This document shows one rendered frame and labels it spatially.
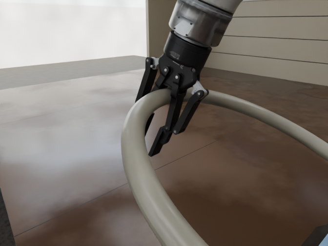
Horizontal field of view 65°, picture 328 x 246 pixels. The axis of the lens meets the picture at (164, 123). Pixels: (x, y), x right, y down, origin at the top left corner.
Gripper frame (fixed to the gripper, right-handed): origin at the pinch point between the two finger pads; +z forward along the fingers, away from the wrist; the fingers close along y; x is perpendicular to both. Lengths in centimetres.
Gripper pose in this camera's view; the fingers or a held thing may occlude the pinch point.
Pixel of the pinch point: (151, 134)
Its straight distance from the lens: 52.6
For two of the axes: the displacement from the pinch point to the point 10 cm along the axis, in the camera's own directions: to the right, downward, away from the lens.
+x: 5.8, -2.0, 7.9
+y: 7.3, 5.6, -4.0
